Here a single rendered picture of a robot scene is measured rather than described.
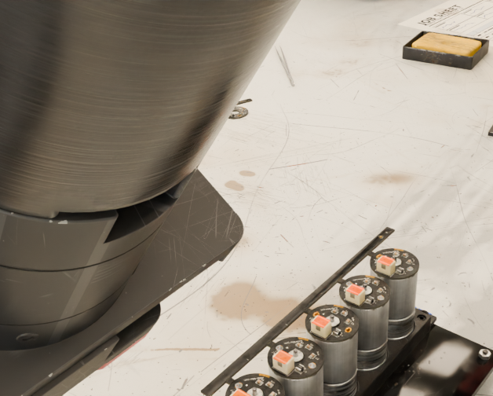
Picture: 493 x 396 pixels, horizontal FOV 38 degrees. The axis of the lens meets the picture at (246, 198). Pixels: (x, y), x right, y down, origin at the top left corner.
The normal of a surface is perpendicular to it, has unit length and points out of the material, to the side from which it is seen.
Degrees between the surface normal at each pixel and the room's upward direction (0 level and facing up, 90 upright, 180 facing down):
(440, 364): 0
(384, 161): 0
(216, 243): 35
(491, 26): 0
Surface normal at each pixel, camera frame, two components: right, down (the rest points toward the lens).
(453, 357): -0.06, -0.85
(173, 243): 0.39, -0.51
